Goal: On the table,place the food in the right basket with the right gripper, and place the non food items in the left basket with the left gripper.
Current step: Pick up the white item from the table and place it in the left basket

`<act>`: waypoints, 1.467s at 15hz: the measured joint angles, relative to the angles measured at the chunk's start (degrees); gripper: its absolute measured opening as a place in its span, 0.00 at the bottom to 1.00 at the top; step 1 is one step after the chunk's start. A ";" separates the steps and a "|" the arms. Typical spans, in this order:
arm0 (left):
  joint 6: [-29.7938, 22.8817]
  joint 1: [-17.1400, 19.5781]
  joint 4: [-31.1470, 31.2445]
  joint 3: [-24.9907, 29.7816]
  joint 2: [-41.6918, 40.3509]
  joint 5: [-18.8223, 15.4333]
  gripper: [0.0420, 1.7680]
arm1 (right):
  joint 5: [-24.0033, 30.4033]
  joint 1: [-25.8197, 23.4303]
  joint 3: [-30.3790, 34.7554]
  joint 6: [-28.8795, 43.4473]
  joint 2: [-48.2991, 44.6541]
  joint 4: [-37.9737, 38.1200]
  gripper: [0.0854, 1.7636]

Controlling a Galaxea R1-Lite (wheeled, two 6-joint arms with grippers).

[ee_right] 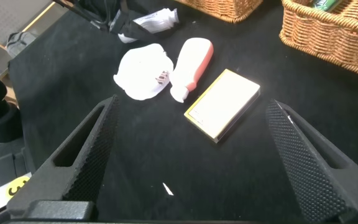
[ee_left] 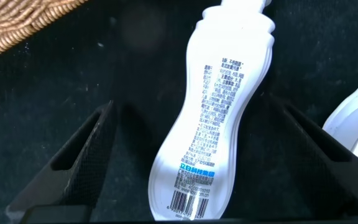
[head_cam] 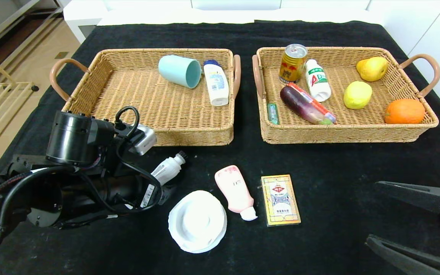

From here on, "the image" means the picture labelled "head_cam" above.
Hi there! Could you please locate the yellow lemon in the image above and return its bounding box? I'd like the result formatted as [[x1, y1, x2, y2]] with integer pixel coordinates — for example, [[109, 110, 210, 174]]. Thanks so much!
[[343, 81, 373, 110]]

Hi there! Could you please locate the black tablecloth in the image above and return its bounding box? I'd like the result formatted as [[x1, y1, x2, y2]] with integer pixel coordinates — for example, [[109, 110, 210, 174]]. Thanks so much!
[[0, 21, 440, 275]]

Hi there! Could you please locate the orange sausage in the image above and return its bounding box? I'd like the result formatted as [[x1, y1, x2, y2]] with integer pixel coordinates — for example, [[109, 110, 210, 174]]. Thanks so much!
[[287, 82, 336, 123]]

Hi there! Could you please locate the wicker basket holding teal cup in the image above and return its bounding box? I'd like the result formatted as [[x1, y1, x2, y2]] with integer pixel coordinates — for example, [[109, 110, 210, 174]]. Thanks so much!
[[50, 48, 241, 147]]

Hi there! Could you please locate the small green gum pack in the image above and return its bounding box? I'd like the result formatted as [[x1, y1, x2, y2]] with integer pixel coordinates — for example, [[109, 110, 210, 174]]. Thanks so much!
[[267, 103, 279, 126]]

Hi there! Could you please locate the white lotion bottle blue cap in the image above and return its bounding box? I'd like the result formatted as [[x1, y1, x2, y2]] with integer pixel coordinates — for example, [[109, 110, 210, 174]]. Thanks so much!
[[203, 60, 230, 107]]

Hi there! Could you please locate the grey metal shelf unit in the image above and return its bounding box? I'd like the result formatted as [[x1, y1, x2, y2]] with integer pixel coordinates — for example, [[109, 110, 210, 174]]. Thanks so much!
[[0, 0, 65, 92]]

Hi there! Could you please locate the white milk bottle green label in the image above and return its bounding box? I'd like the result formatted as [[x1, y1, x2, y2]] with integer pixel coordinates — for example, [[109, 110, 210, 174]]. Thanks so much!
[[305, 60, 332, 103]]

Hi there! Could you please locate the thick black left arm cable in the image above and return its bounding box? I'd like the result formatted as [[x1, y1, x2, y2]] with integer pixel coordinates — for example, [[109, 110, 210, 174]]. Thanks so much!
[[0, 165, 76, 261]]

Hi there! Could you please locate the white low bench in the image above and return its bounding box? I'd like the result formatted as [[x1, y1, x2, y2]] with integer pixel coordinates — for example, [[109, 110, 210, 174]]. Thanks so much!
[[63, 0, 381, 43]]

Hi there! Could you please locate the white round plastic plate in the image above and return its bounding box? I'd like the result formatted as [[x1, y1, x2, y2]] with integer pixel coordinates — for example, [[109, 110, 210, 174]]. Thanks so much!
[[168, 190, 228, 254]]

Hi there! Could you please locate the cream wooden rack on wheels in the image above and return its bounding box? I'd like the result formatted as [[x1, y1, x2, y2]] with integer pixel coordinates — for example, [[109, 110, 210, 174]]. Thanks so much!
[[0, 44, 40, 161]]

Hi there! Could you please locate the teal plastic cup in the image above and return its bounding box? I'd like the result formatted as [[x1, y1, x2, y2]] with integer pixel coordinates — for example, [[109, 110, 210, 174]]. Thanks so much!
[[158, 55, 202, 89]]

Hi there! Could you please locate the orange fruit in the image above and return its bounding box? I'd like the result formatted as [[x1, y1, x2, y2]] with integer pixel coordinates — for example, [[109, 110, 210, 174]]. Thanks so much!
[[384, 98, 425, 125]]

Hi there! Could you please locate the yellow pear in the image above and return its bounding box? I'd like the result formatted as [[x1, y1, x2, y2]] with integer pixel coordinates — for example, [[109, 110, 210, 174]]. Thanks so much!
[[356, 57, 388, 82]]

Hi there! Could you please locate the playing card box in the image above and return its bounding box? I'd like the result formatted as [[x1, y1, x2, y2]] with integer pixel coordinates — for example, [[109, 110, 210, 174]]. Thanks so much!
[[261, 175, 302, 227]]

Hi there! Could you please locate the white bottle black brush tip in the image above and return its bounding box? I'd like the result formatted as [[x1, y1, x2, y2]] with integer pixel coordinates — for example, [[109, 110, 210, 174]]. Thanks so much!
[[150, 151, 188, 186]]

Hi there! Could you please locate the purple eggplant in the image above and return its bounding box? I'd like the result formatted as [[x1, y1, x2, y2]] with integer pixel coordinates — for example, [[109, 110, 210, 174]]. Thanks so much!
[[280, 86, 333, 125]]

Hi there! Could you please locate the black left camera cable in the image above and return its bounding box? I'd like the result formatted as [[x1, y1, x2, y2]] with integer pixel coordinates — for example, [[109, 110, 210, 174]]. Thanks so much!
[[90, 106, 163, 214]]

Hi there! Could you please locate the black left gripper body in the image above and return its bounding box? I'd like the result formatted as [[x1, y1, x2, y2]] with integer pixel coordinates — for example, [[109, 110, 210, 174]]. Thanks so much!
[[107, 174, 162, 210]]

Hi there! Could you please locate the wicker basket holding fruit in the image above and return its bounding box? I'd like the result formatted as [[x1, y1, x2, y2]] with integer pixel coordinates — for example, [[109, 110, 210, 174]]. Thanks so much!
[[252, 47, 440, 145]]

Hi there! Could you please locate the gold drink can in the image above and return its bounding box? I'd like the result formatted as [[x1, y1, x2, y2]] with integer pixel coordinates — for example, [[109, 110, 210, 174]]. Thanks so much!
[[279, 44, 307, 84]]

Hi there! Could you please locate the pink tube white cap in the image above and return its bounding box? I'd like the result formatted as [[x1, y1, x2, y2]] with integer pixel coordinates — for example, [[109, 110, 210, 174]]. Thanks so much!
[[215, 165, 258, 222]]

